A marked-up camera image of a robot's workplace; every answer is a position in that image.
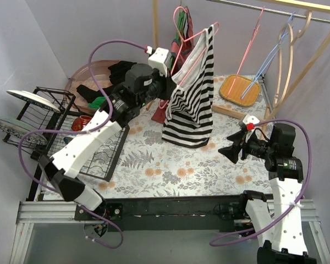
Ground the black white striped tank top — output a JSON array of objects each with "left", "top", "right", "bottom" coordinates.
[{"left": 162, "top": 24, "right": 215, "bottom": 149}]

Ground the pink wire hanger front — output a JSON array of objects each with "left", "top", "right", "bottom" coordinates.
[{"left": 158, "top": 5, "right": 220, "bottom": 109}]

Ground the pink wire hanger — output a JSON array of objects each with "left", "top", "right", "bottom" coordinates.
[
  {"left": 158, "top": 5, "right": 220, "bottom": 109},
  {"left": 227, "top": 6, "right": 265, "bottom": 97}
]

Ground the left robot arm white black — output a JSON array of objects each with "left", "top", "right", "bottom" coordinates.
[{"left": 38, "top": 63, "right": 175, "bottom": 220}]

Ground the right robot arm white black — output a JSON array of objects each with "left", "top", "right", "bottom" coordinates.
[{"left": 219, "top": 123, "right": 317, "bottom": 263}]

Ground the red tank top green trim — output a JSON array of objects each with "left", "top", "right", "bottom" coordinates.
[{"left": 151, "top": 7, "right": 196, "bottom": 123}]

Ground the green plastic hanger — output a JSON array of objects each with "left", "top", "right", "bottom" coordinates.
[{"left": 176, "top": 9, "right": 187, "bottom": 41}]

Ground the wooden hanger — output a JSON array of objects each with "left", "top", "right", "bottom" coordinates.
[{"left": 272, "top": 10, "right": 312, "bottom": 108}]

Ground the black garment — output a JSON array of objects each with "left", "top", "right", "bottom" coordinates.
[{"left": 76, "top": 60, "right": 136, "bottom": 103}]

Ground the orange woven bamboo tray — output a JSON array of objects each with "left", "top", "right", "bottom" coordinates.
[{"left": 219, "top": 75, "right": 261, "bottom": 107}]

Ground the green garment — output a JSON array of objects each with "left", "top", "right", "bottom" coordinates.
[{"left": 88, "top": 96, "right": 106, "bottom": 109}]

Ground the floral tablecloth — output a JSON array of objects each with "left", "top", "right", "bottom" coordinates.
[{"left": 42, "top": 75, "right": 292, "bottom": 199}]

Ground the pink translucent plastic basin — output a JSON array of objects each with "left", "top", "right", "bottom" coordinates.
[{"left": 65, "top": 60, "right": 121, "bottom": 115}]

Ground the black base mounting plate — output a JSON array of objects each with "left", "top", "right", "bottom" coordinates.
[{"left": 74, "top": 195, "right": 251, "bottom": 232}]

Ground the red floral bowl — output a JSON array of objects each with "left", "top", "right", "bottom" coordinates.
[{"left": 71, "top": 115, "right": 92, "bottom": 131}]

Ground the blue white ceramic bowl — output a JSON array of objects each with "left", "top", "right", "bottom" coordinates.
[{"left": 63, "top": 136, "right": 73, "bottom": 145}]

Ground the white plate dark rim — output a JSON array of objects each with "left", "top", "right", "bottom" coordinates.
[{"left": 6, "top": 90, "right": 60, "bottom": 112}]

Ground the metal hanging rod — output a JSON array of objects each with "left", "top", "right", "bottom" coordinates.
[{"left": 208, "top": 0, "right": 330, "bottom": 24}]

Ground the blue patterned plate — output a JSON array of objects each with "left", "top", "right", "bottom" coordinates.
[{"left": 0, "top": 116, "right": 47, "bottom": 145}]

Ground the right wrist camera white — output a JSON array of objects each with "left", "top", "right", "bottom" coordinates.
[{"left": 239, "top": 114, "right": 260, "bottom": 131}]

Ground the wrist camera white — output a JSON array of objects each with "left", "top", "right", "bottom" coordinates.
[
  {"left": 148, "top": 47, "right": 171, "bottom": 77},
  {"left": 239, "top": 114, "right": 260, "bottom": 131}
]

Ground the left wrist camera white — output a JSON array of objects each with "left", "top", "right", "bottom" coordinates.
[{"left": 148, "top": 47, "right": 171, "bottom": 77}]

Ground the black wire dish rack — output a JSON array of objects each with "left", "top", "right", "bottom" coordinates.
[{"left": 0, "top": 88, "right": 129, "bottom": 201}]

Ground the pink wire hanger rear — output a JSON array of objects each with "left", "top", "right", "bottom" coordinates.
[{"left": 227, "top": 6, "right": 265, "bottom": 97}]

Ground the blue wire hanger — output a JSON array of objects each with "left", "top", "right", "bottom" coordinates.
[{"left": 240, "top": 12, "right": 295, "bottom": 100}]

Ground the wooden clothes rack frame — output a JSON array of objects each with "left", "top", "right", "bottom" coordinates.
[{"left": 145, "top": 0, "right": 330, "bottom": 130}]

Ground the aluminium frame rail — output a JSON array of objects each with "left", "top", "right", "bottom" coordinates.
[{"left": 9, "top": 199, "right": 330, "bottom": 264}]

